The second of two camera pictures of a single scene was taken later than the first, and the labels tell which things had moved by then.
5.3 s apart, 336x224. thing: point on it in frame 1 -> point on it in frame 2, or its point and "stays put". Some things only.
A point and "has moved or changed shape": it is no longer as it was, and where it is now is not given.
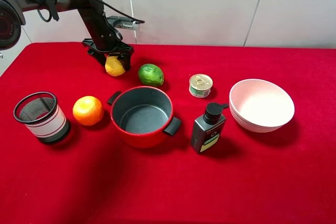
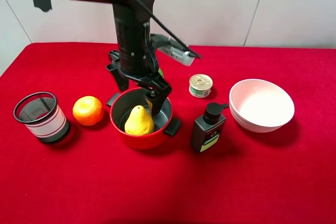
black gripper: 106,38 -> 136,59
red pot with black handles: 140,115 stays put
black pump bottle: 207,129 stays put
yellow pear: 113,66 has moved or changed shape
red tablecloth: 286,176 stays put
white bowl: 260,106 stays put
